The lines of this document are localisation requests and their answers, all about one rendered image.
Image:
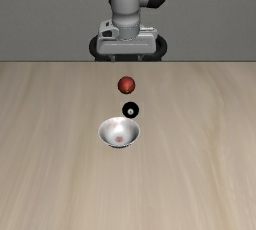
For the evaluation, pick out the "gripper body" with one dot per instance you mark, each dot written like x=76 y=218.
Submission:
x=126 y=44

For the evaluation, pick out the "red onion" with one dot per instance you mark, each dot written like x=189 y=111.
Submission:
x=126 y=84

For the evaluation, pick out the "white bowl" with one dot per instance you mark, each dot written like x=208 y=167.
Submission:
x=118 y=132

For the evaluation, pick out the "black ball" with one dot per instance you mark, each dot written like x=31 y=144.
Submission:
x=127 y=108

